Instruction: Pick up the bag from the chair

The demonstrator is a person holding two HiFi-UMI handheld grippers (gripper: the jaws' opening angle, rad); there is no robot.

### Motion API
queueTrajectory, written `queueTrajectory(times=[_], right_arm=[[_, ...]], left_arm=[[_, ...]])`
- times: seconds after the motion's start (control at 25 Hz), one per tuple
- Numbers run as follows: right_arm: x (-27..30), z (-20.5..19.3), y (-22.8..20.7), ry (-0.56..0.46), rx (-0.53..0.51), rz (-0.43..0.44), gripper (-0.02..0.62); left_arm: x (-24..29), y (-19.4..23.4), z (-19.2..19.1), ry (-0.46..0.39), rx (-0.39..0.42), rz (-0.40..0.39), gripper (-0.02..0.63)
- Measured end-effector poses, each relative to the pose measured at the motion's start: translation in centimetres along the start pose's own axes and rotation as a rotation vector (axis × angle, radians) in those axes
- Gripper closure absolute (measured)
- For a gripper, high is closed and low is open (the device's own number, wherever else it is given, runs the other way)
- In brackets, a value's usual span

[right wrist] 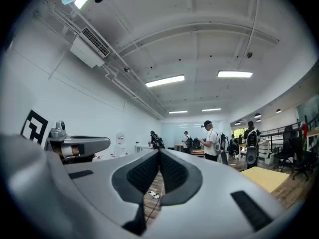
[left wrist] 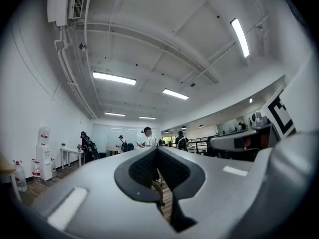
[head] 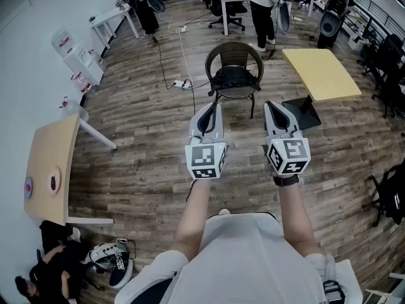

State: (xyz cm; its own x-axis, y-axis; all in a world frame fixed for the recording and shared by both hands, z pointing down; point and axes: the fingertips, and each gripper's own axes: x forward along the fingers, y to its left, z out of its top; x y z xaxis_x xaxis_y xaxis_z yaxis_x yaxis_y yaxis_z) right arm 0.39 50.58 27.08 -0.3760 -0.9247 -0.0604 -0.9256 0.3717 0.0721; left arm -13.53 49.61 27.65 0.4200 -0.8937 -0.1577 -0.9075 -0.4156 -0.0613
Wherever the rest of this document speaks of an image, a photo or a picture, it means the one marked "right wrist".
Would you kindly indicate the white ceiling air conditioner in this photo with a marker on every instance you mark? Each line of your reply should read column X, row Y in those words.
column 87, row 50

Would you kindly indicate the white plastic crate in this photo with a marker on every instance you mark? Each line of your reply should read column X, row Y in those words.
column 269, row 155

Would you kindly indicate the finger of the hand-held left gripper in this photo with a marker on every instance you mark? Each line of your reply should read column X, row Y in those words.
column 97, row 143

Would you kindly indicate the ceiling security camera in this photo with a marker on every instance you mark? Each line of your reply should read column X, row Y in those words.
column 126, row 70

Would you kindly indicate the yellow square table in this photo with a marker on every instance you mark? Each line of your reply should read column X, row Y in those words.
column 266, row 179

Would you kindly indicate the black pendant lamp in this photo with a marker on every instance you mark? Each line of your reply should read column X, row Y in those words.
column 257, row 115
column 278, row 111

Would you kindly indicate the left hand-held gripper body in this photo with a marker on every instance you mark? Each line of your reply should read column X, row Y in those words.
column 35, row 128

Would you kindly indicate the black metal railing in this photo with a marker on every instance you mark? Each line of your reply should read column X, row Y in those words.
column 279, row 131

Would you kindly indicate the black office chair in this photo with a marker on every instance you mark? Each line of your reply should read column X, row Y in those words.
column 286, row 151
column 305, row 160

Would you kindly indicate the orange cloth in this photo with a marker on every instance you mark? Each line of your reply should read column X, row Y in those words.
column 198, row 151

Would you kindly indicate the white power strip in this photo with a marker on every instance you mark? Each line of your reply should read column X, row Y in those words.
column 155, row 195

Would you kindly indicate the person's left hand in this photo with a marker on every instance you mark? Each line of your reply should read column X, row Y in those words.
column 74, row 150

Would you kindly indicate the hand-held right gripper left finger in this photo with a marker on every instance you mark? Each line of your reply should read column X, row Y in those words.
column 87, row 198

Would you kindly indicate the white ceiling pipes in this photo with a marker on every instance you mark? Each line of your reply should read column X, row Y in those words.
column 117, row 81

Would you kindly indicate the white water dispenser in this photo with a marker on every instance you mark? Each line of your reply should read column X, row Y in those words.
column 120, row 144

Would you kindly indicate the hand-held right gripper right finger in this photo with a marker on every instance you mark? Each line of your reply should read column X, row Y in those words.
column 214, row 208

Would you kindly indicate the white side table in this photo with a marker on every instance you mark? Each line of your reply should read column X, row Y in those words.
column 142, row 148

